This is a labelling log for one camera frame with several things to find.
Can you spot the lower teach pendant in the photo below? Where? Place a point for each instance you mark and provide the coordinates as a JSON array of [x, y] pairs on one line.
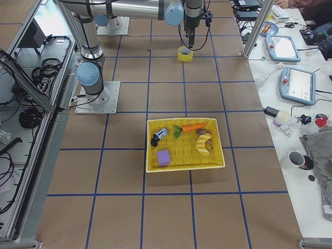
[[297, 85]]

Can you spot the aluminium frame post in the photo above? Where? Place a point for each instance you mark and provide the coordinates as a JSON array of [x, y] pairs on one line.
[[264, 12]]

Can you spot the grey cloth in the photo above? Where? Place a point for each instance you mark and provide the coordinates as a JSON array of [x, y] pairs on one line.
[[318, 148]]

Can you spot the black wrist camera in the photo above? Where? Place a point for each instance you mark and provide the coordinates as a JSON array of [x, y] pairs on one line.
[[207, 17]]

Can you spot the upper teach pendant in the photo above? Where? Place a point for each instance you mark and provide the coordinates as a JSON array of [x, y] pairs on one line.
[[282, 48]]

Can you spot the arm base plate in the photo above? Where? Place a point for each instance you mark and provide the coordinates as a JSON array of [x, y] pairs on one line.
[[105, 103], [118, 26]]

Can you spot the teach pendant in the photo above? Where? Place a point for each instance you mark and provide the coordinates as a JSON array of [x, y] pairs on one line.
[[282, 48], [297, 85]]

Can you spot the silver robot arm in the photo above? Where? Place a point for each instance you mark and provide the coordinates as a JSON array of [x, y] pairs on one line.
[[172, 12]]

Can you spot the yellow tape roll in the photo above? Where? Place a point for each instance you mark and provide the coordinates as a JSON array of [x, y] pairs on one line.
[[184, 54]]

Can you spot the toy croissant bread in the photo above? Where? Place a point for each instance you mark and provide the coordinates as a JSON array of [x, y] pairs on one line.
[[200, 143]]

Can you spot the purple block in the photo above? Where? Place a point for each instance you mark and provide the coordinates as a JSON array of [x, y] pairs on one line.
[[163, 158]]

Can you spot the blue plate with brass part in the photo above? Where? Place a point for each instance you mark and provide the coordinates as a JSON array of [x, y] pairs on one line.
[[268, 28]]

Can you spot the black power adapter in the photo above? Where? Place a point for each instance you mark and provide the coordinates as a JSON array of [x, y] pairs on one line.
[[270, 111]]

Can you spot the orange toy carrot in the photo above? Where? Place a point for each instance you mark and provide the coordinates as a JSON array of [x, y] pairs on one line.
[[187, 128]]

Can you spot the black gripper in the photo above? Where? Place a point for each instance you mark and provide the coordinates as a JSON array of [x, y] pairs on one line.
[[191, 23]]

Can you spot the white mug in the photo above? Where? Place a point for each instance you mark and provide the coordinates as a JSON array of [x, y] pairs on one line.
[[293, 160]]

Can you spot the white paper cup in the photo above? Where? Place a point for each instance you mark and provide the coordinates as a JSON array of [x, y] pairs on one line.
[[281, 118]]

